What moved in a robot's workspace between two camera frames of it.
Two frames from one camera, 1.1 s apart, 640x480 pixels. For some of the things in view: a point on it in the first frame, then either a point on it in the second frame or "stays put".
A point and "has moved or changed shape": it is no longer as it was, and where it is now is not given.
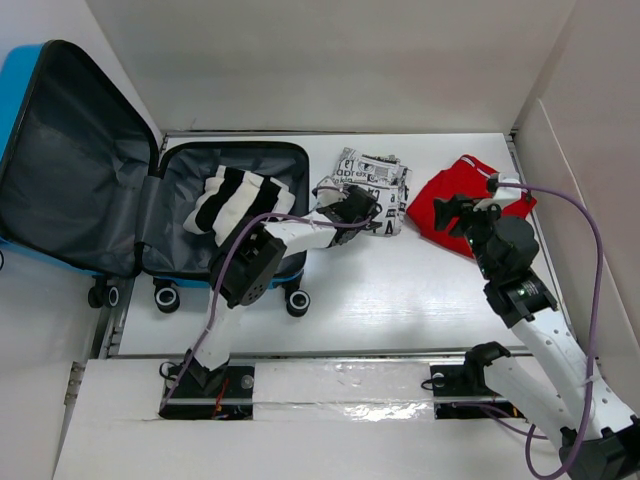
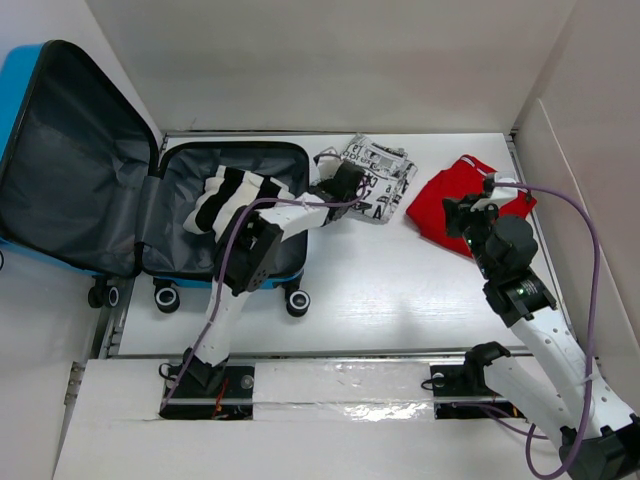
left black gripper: x=332 y=207 to x=322 y=184
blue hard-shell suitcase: x=85 y=187 stays put
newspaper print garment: x=385 y=178 has moved or changed shape
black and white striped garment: x=233 y=197 stays put
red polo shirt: x=468 y=177 stays put
